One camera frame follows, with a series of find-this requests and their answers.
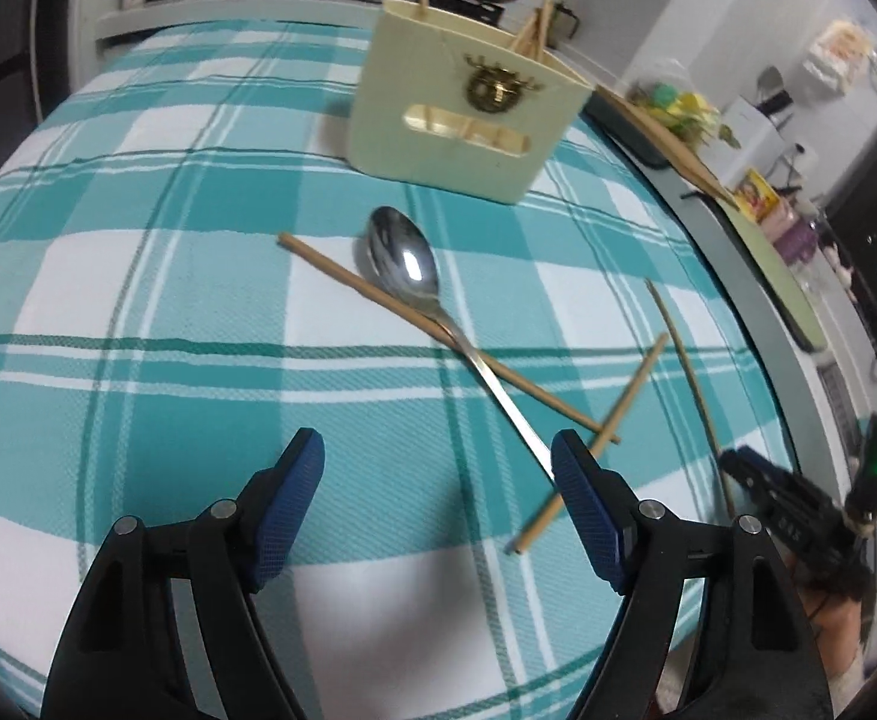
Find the long crossing wooden chopstick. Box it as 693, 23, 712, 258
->
277, 231, 607, 434

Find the large steel spoon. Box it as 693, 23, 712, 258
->
367, 206, 554, 479

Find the person's right hand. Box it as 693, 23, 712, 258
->
798, 587, 865, 715

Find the green cutting mat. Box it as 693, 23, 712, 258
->
717, 200, 827, 353

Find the purple cup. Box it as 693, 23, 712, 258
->
772, 216, 819, 266

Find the yellow printed box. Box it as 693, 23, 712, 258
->
733, 167, 782, 223

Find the wooden cutting board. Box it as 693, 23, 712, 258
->
594, 85, 736, 206

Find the white knife block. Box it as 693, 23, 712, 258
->
720, 65, 795, 188

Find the black tray under board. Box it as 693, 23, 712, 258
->
583, 91, 669, 169

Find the teal white plaid tablecloth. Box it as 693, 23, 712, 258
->
0, 21, 791, 718

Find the bag of colourful sponges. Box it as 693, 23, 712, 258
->
627, 59, 741, 151

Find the chopstick in holder middle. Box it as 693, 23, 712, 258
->
508, 8, 541, 55

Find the dark glass kettle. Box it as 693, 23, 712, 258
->
547, 0, 582, 49

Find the cream utensil holder box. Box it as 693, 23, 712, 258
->
345, 0, 593, 205

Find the chopstick in holder right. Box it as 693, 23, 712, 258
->
534, 0, 554, 64

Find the wall hung snack bag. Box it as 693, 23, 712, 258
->
803, 20, 873, 94

